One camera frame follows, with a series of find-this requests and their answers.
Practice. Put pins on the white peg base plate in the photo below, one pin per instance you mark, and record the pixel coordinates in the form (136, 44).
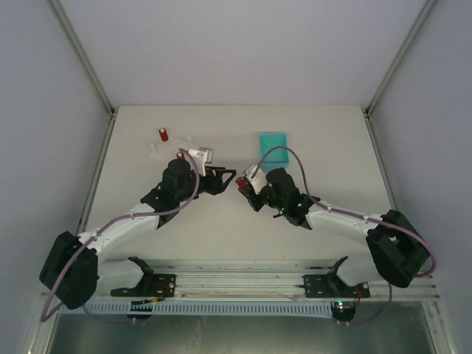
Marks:
(168, 150)

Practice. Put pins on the aluminium rail frame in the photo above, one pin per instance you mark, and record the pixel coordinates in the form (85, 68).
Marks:
(270, 280)

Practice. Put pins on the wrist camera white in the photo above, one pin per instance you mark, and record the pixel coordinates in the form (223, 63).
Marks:
(202, 157)
(256, 178)

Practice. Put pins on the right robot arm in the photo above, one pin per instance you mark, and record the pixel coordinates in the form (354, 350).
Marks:
(395, 253)

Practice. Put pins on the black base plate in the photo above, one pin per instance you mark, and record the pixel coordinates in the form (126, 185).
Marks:
(317, 286)
(158, 285)

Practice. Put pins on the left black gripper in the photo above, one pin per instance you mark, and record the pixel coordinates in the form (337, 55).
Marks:
(215, 179)

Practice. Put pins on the left aluminium corner post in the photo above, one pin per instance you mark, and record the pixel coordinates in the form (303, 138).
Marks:
(63, 20)

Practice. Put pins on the grey slotted cable duct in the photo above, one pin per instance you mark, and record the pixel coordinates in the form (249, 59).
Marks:
(103, 307)

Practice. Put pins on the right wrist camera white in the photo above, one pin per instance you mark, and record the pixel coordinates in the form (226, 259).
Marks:
(256, 178)

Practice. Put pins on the right aluminium corner post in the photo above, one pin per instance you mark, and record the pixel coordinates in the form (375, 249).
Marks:
(403, 50)

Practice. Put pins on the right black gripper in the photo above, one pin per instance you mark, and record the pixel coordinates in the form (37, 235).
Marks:
(254, 195)

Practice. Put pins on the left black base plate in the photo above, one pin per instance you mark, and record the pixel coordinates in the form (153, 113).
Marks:
(158, 285)

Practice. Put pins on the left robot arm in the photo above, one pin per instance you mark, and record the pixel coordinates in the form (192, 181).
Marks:
(78, 266)

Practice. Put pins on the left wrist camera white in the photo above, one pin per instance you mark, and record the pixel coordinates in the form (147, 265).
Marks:
(202, 157)

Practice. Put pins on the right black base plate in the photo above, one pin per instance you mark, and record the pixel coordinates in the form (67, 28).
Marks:
(317, 286)

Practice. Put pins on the aluminium corner post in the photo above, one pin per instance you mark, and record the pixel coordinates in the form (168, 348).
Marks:
(63, 20)
(403, 50)

